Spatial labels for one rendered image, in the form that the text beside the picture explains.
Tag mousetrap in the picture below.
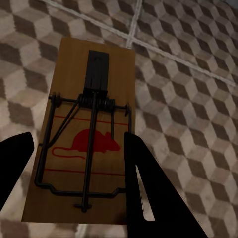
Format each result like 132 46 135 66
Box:
21 36 136 225

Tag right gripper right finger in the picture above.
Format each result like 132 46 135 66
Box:
124 132 208 238

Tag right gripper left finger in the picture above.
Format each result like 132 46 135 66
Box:
0 132 34 211

